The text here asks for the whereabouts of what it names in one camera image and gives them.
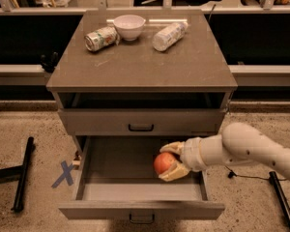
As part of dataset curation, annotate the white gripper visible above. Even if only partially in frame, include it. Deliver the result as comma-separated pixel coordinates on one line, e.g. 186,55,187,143
159,137,206,182

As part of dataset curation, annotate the red apple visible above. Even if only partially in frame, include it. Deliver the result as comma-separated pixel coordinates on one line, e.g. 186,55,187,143
154,152,176,175

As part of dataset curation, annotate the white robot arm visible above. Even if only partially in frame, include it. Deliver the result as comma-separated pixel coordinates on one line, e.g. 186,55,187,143
159,123,290,182

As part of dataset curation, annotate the open grey lower drawer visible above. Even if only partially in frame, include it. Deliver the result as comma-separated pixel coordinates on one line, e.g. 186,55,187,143
59,136,224,224

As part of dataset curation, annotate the grey drawer cabinet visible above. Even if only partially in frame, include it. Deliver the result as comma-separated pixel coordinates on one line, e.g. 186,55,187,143
46,9,239,147

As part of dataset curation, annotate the closed grey upper drawer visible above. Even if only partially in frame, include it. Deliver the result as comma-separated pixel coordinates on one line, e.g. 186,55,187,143
59,108,225,136

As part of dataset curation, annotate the blue tape cross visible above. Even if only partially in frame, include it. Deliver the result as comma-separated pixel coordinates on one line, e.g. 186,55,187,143
51,160,73,189

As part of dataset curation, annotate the black stand leg right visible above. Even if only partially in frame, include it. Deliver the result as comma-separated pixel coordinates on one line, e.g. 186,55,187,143
269,171,290,231

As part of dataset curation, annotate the black stand leg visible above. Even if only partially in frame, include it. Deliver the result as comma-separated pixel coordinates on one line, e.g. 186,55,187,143
0,136,35,213
269,171,290,231

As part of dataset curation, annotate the white plastic bottle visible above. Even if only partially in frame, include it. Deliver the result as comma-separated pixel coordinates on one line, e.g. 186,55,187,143
152,22,189,52

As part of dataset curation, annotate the white bowl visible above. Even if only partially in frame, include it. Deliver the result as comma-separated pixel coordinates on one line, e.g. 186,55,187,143
113,14,146,41

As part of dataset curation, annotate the green white soda can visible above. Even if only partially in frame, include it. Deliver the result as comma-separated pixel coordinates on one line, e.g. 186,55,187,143
84,26,120,52

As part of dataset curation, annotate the black clamp object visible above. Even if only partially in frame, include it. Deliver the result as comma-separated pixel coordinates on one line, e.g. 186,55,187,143
41,52,59,73

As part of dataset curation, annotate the black stand leg left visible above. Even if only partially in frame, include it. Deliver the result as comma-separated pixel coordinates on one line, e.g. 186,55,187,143
0,136,35,213

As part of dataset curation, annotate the black floor cable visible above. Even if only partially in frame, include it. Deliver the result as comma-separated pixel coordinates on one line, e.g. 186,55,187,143
224,165,289,182

